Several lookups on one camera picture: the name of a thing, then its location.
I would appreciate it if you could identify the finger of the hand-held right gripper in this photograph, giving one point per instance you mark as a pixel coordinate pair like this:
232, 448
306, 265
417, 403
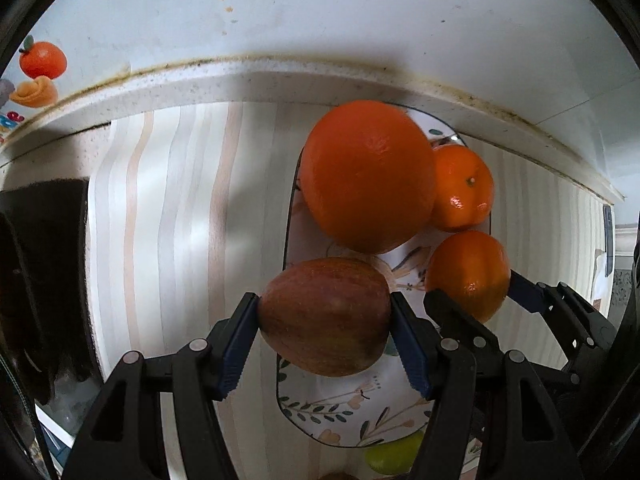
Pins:
450, 316
527, 292

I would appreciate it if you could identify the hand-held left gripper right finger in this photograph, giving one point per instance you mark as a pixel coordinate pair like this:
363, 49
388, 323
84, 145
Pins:
410, 352

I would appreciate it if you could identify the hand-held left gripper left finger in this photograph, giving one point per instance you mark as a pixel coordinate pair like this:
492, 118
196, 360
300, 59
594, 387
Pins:
240, 342

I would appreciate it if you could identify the medium orange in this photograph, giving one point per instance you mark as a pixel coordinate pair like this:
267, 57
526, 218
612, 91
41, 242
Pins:
467, 272

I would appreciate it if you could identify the floral oval plate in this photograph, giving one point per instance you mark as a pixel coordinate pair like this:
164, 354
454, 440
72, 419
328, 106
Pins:
345, 410

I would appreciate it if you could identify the red apple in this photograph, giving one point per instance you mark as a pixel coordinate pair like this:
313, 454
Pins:
325, 315

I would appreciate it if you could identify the green fruit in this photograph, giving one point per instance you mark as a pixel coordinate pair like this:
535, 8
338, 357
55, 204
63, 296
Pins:
392, 455

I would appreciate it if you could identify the white paper tissue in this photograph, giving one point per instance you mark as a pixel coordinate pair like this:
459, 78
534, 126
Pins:
600, 280

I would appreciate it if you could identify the dark blue phone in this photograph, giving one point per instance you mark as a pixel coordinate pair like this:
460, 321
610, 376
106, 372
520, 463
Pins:
608, 240

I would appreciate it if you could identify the small mandarin with stem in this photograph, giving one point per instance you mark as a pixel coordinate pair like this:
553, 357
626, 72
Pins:
462, 185

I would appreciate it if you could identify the striped table mat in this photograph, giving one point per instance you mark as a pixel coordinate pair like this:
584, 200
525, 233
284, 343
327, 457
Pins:
175, 235

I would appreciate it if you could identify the large orange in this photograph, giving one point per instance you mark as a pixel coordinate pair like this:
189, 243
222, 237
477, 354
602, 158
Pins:
367, 175

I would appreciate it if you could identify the large colourful wall sticker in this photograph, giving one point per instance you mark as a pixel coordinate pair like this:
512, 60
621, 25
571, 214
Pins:
10, 121

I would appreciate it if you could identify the gold ingot wall sticker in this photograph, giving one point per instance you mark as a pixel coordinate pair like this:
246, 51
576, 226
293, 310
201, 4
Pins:
34, 92

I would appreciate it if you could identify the orange fruit wall sticker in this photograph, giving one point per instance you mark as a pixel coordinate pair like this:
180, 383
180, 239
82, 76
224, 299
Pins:
44, 59

